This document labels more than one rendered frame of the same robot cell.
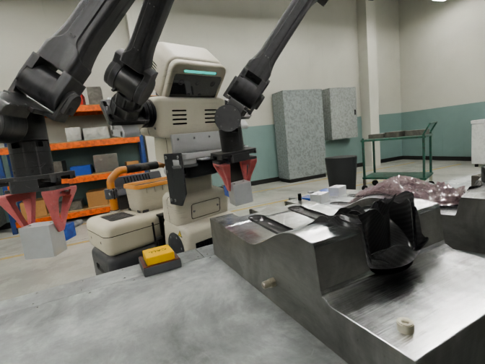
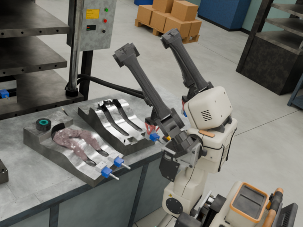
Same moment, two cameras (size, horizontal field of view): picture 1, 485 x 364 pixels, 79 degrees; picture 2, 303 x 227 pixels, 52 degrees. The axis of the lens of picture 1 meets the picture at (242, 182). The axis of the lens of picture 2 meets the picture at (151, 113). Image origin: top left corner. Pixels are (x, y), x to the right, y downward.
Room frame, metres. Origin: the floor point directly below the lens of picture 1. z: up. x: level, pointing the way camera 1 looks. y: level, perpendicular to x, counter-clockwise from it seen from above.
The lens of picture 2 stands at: (2.13, -0.62, 1.98)
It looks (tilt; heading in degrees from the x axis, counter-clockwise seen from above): 31 degrees down; 157
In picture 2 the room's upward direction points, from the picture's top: 14 degrees clockwise
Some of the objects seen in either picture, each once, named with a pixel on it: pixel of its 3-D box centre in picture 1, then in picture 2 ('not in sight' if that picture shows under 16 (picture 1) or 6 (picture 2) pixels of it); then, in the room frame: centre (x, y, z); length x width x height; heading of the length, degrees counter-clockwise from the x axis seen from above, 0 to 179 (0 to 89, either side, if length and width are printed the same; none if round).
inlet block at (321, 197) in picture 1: (306, 200); (120, 163); (0.90, -0.19, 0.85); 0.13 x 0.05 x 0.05; 43
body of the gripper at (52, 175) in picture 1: (32, 164); (191, 96); (0.50, 0.34, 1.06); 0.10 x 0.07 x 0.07; 89
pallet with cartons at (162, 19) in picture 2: not in sight; (169, 16); (-4.16, 2.00, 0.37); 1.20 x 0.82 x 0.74; 31
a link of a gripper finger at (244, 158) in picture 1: (240, 170); (151, 127); (0.75, 0.00, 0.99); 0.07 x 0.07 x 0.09; 26
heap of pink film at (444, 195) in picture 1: (405, 188); (76, 139); (0.74, -0.42, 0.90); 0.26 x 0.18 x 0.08; 43
